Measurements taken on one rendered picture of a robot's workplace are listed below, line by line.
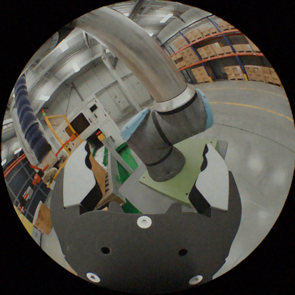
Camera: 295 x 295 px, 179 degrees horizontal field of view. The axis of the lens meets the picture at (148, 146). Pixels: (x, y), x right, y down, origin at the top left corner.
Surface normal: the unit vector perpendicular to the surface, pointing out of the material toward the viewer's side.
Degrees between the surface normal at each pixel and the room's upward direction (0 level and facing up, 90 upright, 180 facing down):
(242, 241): 0
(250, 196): 0
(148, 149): 93
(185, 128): 104
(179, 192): 4
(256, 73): 90
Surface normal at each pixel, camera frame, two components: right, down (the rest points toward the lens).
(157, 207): -0.51, -0.74
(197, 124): -0.01, 0.71
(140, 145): -0.17, 0.57
